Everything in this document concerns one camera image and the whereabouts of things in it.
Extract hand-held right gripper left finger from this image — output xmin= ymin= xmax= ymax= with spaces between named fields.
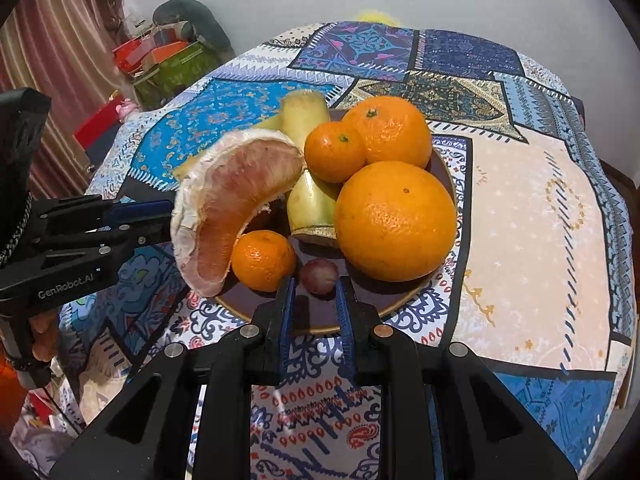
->
xmin=50 ymin=276 xmax=297 ymax=480

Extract large orange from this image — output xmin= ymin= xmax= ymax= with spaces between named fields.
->
xmin=334 ymin=161 xmax=457 ymax=282

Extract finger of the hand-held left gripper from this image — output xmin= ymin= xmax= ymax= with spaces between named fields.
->
xmin=30 ymin=224 xmax=175 ymax=267
xmin=32 ymin=194 xmax=175 ymax=235

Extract small red grape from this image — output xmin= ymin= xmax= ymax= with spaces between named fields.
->
xmin=300 ymin=258 xmax=337 ymax=294

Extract patchwork printed tablecloth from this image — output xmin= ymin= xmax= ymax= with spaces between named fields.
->
xmin=10 ymin=21 xmax=638 ymax=480

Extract person's left hand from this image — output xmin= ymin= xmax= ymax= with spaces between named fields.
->
xmin=29 ymin=309 xmax=61 ymax=364

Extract orange and red boxes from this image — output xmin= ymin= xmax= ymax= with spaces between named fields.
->
xmin=112 ymin=27 xmax=193 ymax=73

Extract dark purple plate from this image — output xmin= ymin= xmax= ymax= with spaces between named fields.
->
xmin=215 ymin=107 xmax=458 ymax=336

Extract yellow fluffy object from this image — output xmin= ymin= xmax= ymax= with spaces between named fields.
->
xmin=357 ymin=8 xmax=401 ymax=24

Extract small mandarin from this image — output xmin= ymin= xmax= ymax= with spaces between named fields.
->
xmin=231 ymin=230 xmax=297 ymax=292
xmin=304 ymin=121 xmax=367 ymax=183

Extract black cable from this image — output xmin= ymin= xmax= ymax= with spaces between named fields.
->
xmin=44 ymin=384 xmax=87 ymax=432

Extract peeled pomelo segment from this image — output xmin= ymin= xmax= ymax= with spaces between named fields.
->
xmin=170 ymin=128 xmax=307 ymax=298

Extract thick sugarcane piece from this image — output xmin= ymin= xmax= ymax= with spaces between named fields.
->
xmin=279 ymin=90 xmax=342 ymax=248

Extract white patterned cloth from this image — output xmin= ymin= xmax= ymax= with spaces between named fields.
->
xmin=10 ymin=400 xmax=76 ymax=471

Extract grey-green cushion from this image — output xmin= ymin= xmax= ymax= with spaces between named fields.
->
xmin=152 ymin=0 xmax=236 ymax=61

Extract red box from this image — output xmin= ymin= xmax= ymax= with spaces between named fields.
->
xmin=75 ymin=92 xmax=142 ymax=151

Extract striped curtain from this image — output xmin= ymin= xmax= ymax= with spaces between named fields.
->
xmin=0 ymin=0 xmax=127 ymax=201

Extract medium orange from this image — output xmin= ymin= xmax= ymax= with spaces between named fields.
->
xmin=341 ymin=95 xmax=432 ymax=170

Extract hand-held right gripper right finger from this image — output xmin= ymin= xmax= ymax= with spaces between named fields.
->
xmin=335 ymin=276 xmax=578 ymax=480

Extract green bag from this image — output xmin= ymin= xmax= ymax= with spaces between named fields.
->
xmin=132 ymin=42 xmax=223 ymax=111

